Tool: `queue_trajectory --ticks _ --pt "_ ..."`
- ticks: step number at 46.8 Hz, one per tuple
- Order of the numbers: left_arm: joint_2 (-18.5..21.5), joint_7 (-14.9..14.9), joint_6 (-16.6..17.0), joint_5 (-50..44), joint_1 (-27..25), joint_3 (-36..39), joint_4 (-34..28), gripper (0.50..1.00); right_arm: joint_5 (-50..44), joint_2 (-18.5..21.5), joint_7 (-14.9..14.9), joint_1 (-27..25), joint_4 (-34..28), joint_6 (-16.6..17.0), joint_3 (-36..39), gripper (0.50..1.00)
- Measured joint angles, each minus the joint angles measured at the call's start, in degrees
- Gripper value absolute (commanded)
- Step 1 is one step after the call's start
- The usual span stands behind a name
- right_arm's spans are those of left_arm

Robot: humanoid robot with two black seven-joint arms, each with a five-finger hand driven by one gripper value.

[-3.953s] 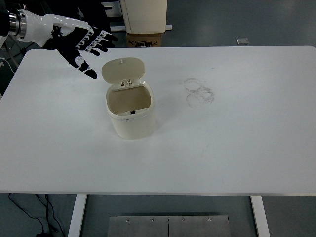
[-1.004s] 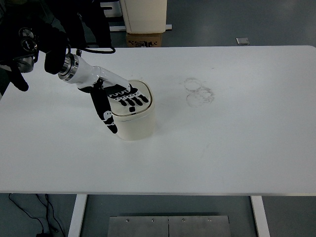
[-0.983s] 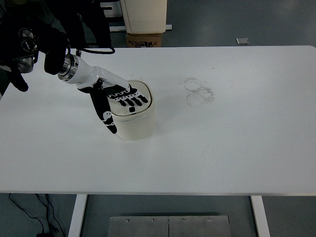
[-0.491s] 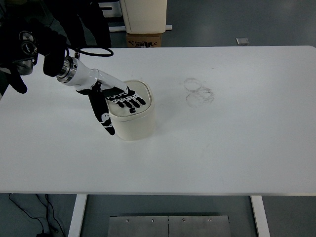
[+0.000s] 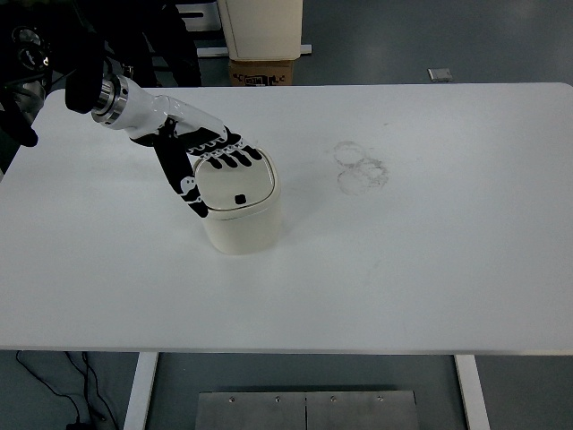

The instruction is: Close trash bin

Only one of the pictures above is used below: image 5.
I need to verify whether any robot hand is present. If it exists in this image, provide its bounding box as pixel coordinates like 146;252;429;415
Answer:
105;75;264;220

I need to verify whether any cream white small trash bin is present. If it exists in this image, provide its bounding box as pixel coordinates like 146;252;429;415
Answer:
192;142;285;256

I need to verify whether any person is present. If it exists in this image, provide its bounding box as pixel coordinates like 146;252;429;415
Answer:
73;0;203;89

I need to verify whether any white table foot bar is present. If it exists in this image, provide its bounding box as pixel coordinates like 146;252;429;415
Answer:
195;43;315;59

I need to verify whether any brown cardboard box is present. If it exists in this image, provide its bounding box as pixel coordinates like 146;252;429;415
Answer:
227;58;297;88

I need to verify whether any cream white cabinet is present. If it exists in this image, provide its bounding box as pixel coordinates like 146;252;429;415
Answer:
217;0;305;62

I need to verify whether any white table leg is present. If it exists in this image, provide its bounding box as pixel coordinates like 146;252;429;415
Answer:
453;354;492;430
122;353;159;430

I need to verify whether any white frame bracket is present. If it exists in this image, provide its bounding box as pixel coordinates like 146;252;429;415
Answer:
176;3;222;33

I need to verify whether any black floor cable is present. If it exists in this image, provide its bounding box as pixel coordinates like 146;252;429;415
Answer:
64;350;119;430
14;349;82;420

